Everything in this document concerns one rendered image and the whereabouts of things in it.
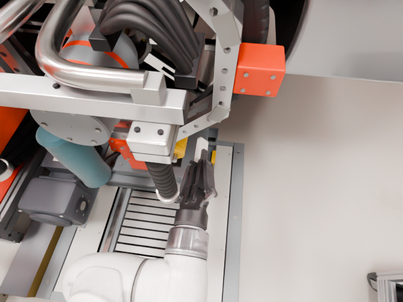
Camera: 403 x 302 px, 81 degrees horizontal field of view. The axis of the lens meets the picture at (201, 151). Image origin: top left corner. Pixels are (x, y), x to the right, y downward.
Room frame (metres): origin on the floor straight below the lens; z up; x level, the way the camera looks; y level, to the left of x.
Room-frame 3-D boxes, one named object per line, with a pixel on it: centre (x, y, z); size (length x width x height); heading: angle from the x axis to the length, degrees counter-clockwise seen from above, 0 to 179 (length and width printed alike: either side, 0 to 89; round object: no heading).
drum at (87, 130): (0.34, 0.21, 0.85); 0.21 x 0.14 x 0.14; 173
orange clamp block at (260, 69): (0.38, -0.11, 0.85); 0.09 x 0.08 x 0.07; 83
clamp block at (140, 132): (0.19, 0.06, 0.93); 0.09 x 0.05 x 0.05; 173
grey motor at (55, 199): (0.41, 0.51, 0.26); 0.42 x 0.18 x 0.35; 173
